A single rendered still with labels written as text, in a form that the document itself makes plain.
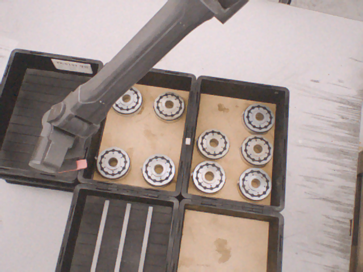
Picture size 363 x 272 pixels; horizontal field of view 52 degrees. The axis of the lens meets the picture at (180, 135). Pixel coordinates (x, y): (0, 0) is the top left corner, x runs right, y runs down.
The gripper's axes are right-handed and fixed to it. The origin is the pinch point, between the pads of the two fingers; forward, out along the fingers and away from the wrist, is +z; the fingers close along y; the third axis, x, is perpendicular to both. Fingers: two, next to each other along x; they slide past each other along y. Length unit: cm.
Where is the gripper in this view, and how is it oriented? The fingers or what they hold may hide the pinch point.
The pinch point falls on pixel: (73, 150)
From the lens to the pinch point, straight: 98.0
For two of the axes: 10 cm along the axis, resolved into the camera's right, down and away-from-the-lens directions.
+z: -0.9, 3.5, 9.3
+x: 9.7, -1.7, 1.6
